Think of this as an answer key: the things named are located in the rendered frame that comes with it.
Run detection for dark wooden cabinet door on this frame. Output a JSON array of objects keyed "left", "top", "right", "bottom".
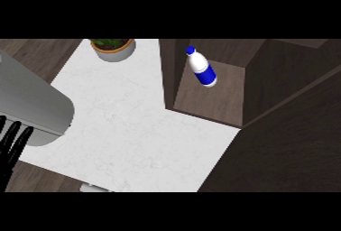
[{"left": 198, "top": 66, "right": 341, "bottom": 193}]

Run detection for small white object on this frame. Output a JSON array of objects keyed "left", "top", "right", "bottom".
[{"left": 78, "top": 183, "right": 112, "bottom": 193}]

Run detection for dark wooden cabinet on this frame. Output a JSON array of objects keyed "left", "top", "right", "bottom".
[{"left": 158, "top": 39, "right": 341, "bottom": 129}]

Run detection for white and blue water bottle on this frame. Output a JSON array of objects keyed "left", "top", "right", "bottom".
[{"left": 184, "top": 45, "right": 218, "bottom": 88}]

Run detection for potted green plant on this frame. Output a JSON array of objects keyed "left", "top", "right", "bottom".
[{"left": 88, "top": 39, "right": 137, "bottom": 63}]

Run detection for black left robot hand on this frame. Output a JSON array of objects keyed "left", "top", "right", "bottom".
[{"left": 0, "top": 115, "right": 34, "bottom": 193}]

